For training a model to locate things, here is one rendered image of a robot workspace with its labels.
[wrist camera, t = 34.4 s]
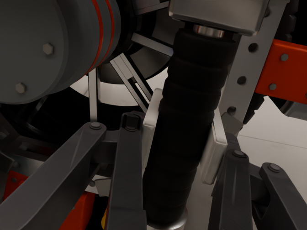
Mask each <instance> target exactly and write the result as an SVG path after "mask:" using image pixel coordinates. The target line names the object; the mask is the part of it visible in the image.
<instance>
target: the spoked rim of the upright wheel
mask: <svg viewBox="0 0 307 230"><path fill-rule="evenodd" d="M116 2H117V4H118V7H119V11H120V15H121V34H120V38H119V41H118V42H119V44H120V45H119V47H116V48H115V50H114V51H113V53H112V54H111V56H110V57H109V58H108V59H106V60H105V61H104V62H103V63H101V64H100V65H103V64H108V63H110V64H111V66H112V67H113V68H114V70H115V71H116V73H117V74H118V76H119V77H120V79H121V80H122V82H123V83H124V84H125V86H126V87H127V89H128V90H129V92H130V93H131V95H132V96H133V98H134V99H135V100H136V102H137V104H138V105H136V106H118V105H110V104H105V103H102V102H101V89H100V65H99V66H97V67H96V68H95V69H93V70H92V71H90V72H89V73H88V87H89V97H86V96H84V95H82V94H80V93H79V92H77V91H76V90H74V89H73V88H71V87H70V86H69V87H67V88H66V89H64V90H62V91H59V92H57V93H54V94H47V95H45V96H43V97H42V98H40V99H38V100H35V101H33V102H30V103H26V104H19V105H11V104H3V103H0V110H1V111H2V112H4V113H5V114H6V115H7V116H8V117H10V118H11V119H12V120H13V121H15V122H16V123H17V124H19V125H20V126H21V127H23V128H25V129H26V130H28V131H29V132H31V133H33V134H34V135H37V136H38V137H40V138H42V139H44V140H47V141H48V142H51V143H53V144H57V145H61V146H62V145H63V144H64V143H65V142H66V141H67V140H68V139H69V138H70V137H71V136H72V135H73V134H74V133H75V132H76V131H77V130H79V129H80V128H81V127H82V126H83V125H84V124H85V123H87V122H91V121H93V122H94V121H96V122H100V123H102V124H104V125H105V126H106V130H107V131H116V130H119V128H120V122H121V117H122V114H123V113H125V112H132V111H138V112H143V113H147V110H148V107H149V104H150V103H149V104H148V103H147V101H146V99H145V98H144V97H143V95H142V94H141V92H140V91H139V89H138V88H137V86H136V85H135V83H134V82H133V80H132V79H131V77H133V78H134V79H135V81H136V82H137V84H138V85H139V87H140V88H141V90H142V91H143V93H144V94H145V96H146V97H147V99H148V100H149V102H150V101H151V98H152V96H153V93H154V92H153V90H152V89H151V88H150V86H149V84H148V83H147V81H146V80H145V78H144V77H143V75H142V74H141V72H140V71H139V69H138V68H137V66H136V64H135V63H134V61H133V60H132V58H131V57H130V55H129V54H128V52H127V51H128V50H129V49H130V48H131V47H132V46H133V45H134V43H137V44H140V45H142V46H144V47H147V48H149V49H152V50H154V51H157V52H159V53H161V54H164V55H166V56H168V57H171V56H172V55H173V48H172V47H173V45H171V44H169V43H166V42H164V41H162V40H159V39H157V38H154V37H152V36H149V35H147V34H145V33H142V32H140V30H141V25H142V15H145V14H148V13H152V12H156V11H159V10H163V9H167V8H168V4H169V0H164V1H160V0H116ZM125 5H128V8H129V13H126V12H125V10H124V7H125Z"/></svg>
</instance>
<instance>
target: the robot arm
mask: <svg viewBox="0 0 307 230"><path fill-rule="evenodd" d="M162 91H163V89H159V88H156V89H155V90H154V92H153V96H152V98H151V101H150V104H149V107H148V110H147V113H143V112H138V111H132V112H125V113H123V114H122V117H121V122H120V128H119V130H116V131H107V130H106V126H105V125H104V124H102V123H100V122H96V121H94V122H93V121H91V122H87V123H85V124H84V125H83V126H82V127H81V128H80V129H79V130H77V131H76V132H75V133H74V134H73V135H72V136H71V137H70V138H69V139H68V140H67V141H66V142H65V143H64V144H63V145H62V146H61V147H60V148H59V149H58V150H57V151H56V152H55V153H54V154H53V155H52V156H51V157H50V158H48V159H47V160H46V161H45V162H44V163H43V164H42V165H41V166H40V167H39V168H38V169H37V170H36V171H35V172H34V173H33V174H32V175H31V176H29V177H28V178H27V179H26V180H25V181H24V182H23V183H22V184H21V185H20V186H19V187H18V188H17V189H16V190H15V191H14V192H13V193H12V194H11V195H10V196H8V197H7V198H6V199H5V200H4V201H3V202H2V203H1V204H0V230H59V228H60V226H61V225H62V223H63V222H64V221H65V219H66V218H67V216H68V215H69V213H70V212H71V210H72V209H73V207H74V206H75V204H76V203H77V201H78V200H79V198H80V197H81V195H82V194H83V192H84V191H85V189H86V188H87V186H88V185H89V183H90V182H91V180H92V179H93V177H94V176H95V175H96V173H97V172H98V170H99V169H100V167H101V164H113V169H112V175H111V184H110V191H109V198H108V204H107V211H106V220H105V227H104V230H147V217H146V210H143V176H142V168H143V169H144V168H146V166H147V162H148V157H149V153H150V149H151V145H152V141H153V136H154V131H155V127H156V123H157V119H158V115H159V104H160V101H161V99H162V98H163V96H162ZM214 113H215V116H214V119H213V122H212V125H211V128H210V130H208V137H207V140H206V143H205V146H204V148H203V149H202V155H201V159H200V167H201V181H202V183H204V184H208V185H212V184H214V181H215V179H216V178H217V180H216V183H215V186H214V188H213V191H212V194H211V196H212V205H211V211H210V218H209V224H208V230H253V220H252V217H253V219H254V222H255V225H256V227H257V230H307V204H306V202H305V201H304V199H303V198H302V196H301V195H300V193H299V192H298V190H297V188H296V187H295V185H294V184H293V182H292V181H291V180H290V178H289V177H288V175H287V173H286V172H285V171H284V169H283V168H281V167H280V166H278V165H276V164H274V163H270V162H265V163H263V164H262V166H261V167H258V166H256V165H254V164H252V163H250V162H249V157H248V155H247V154H246V153H244V152H242V151H241V149H240V146H239V143H238V140H237V137H236V136H235V135H234V134H233V133H229V132H225V131H224V128H223V125H222V120H221V116H220V112H219V108H218V107H217V108H216V109H215V110H214Z"/></svg>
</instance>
